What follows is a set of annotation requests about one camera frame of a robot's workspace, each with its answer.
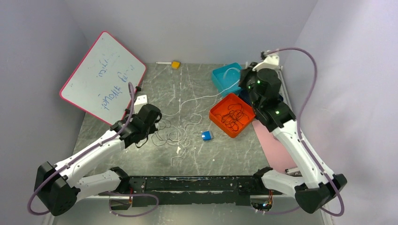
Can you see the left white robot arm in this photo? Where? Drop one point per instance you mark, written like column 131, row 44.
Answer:
column 61, row 185

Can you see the blue white small block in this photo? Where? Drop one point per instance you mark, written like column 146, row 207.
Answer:
column 207, row 136

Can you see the teal plastic box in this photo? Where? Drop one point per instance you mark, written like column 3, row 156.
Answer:
column 226, row 79

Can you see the pink-framed whiteboard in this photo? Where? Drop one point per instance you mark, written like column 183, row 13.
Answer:
column 99, row 84

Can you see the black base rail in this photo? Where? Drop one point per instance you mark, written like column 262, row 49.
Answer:
column 241, row 190

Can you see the orange plastic box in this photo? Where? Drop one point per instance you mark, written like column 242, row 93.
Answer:
column 232, row 115

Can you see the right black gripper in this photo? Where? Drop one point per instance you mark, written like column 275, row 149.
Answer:
column 246, row 73

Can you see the navy plastic box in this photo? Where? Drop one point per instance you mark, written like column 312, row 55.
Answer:
column 247, row 96

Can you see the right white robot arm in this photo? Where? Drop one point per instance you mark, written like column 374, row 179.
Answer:
column 317, row 184

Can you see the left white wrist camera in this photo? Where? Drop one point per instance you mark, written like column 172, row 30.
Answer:
column 139, row 102

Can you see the yellow small block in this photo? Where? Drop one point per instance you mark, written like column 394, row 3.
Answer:
column 175, row 64

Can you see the pink mat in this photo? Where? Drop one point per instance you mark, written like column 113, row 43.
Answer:
column 276, row 154

